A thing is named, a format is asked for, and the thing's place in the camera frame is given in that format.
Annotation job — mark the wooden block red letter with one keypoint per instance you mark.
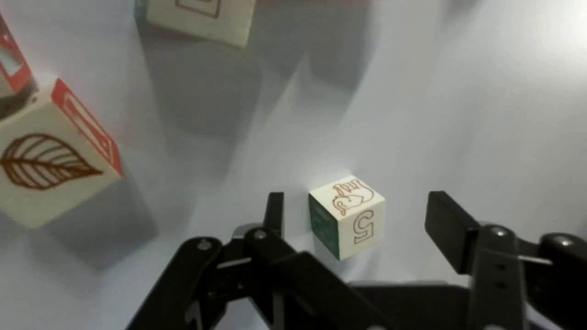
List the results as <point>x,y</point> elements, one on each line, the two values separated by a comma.
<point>11,66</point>

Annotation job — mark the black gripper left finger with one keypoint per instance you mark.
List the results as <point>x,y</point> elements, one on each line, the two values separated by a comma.
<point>275,286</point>

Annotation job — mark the wooden picture block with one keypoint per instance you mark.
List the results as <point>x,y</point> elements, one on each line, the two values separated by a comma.
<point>207,18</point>

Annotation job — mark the small wooden letter S block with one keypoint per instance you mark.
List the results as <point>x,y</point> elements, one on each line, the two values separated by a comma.
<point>354,213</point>

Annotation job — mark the wooden leaf block red side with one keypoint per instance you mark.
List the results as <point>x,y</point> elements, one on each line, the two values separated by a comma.
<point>47,165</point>

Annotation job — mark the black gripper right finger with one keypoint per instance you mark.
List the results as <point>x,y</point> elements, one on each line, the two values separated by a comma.
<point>506,281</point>

